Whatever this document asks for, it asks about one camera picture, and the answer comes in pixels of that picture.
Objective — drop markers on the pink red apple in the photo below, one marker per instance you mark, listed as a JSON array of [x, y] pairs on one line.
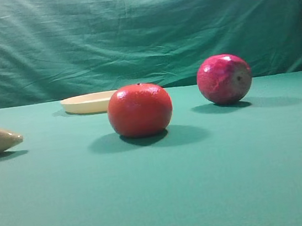
[[224, 79]]

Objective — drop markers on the orange red tangerine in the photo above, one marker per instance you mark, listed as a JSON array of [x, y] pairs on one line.
[[140, 110]]

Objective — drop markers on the yellow plastic plate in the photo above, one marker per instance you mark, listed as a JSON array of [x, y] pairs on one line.
[[88, 103]]

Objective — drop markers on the green backdrop cloth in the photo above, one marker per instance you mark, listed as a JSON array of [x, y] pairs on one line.
[[53, 49]]

